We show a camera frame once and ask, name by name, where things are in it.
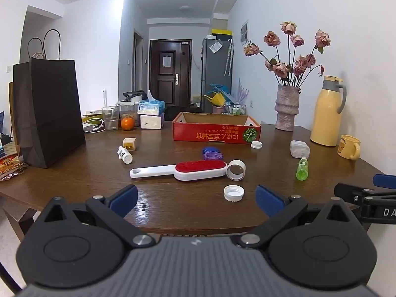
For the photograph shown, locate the large white bottle cap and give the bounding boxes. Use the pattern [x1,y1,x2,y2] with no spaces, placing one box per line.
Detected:
[223,185,245,202]

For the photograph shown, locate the black paper bag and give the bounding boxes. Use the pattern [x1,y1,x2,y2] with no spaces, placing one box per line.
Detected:
[12,29,86,169]

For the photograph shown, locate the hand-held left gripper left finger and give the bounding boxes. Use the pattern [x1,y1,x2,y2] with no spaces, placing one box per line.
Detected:
[37,185,156,248]

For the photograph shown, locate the yellow flat packet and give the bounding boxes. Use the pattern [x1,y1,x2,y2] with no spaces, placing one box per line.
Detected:
[82,113,104,124]

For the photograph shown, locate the small white bottle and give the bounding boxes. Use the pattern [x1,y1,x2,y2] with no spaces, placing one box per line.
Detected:
[118,146,133,164]

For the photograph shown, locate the small green bottle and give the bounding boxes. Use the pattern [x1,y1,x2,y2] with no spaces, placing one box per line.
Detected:
[296,157,309,181]

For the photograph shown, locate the purple feather decoration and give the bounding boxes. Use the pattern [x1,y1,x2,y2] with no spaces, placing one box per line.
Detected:
[235,78,249,106]

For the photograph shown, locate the blue tissue pack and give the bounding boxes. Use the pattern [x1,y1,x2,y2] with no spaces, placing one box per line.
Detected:
[138,90,166,116]

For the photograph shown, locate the wire rack with bottles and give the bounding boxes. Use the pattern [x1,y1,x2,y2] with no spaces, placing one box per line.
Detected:
[227,103,247,116]

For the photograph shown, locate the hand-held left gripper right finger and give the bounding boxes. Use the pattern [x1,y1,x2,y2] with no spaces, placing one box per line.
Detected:
[239,185,359,249]

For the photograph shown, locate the white appliance with black top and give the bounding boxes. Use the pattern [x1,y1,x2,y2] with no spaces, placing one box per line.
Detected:
[123,90,147,102]

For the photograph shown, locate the yellow plastic item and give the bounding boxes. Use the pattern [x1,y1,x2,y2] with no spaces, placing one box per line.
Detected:
[204,93,228,106]

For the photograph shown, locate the purple tissue pack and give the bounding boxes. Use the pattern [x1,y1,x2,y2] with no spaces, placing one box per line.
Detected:
[140,114,164,129]

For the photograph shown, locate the white charger with cables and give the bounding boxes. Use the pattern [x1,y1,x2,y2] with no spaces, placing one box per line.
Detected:
[82,119,106,134]

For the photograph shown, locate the clear drinking glass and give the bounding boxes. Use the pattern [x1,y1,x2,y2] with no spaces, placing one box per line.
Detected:
[101,106,120,131]

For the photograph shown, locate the grey refrigerator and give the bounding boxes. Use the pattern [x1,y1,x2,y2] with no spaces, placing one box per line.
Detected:
[201,36,234,106]

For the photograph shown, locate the dark brown door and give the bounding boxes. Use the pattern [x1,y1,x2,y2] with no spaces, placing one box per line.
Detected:
[149,39,192,107]

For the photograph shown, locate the brown paper bag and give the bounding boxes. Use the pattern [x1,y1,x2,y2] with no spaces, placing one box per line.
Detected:
[8,52,47,157]

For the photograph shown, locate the yellow thermos jug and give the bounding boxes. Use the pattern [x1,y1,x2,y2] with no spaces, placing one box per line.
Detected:
[310,76,347,147]

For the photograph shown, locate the white hanging umbrellas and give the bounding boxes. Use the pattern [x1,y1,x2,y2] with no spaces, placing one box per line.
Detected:
[223,39,234,77]

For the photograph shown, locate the black chair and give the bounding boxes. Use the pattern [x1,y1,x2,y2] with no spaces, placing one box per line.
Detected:
[164,104,205,121]

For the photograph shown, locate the orange snack packet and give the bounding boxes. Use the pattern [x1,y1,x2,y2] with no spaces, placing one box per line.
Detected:
[0,153,28,180]

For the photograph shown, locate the red and white lint brush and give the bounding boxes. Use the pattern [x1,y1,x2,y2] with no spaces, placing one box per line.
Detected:
[129,160,228,181]

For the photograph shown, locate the clear plastic food container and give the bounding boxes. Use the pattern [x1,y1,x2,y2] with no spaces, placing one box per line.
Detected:
[119,100,138,121]

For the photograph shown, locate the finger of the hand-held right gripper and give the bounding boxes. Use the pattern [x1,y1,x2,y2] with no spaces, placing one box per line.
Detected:
[334,183,375,205]
[365,174,396,194]

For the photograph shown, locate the red cardboard box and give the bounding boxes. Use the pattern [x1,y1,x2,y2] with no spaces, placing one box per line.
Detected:
[172,112,262,145]

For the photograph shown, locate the pink textured vase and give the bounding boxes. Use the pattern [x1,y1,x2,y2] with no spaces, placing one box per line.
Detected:
[274,84,301,131]

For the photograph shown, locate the dried pink roses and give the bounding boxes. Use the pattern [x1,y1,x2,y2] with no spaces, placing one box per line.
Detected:
[243,21,331,88]

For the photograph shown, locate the white tape roll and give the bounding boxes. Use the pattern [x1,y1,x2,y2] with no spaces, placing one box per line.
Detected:
[226,160,246,181]

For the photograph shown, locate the clear plastic jar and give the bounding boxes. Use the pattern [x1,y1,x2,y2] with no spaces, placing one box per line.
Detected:
[290,140,310,159]

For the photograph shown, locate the yellow mug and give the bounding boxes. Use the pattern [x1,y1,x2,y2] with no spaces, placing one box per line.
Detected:
[337,135,361,160]

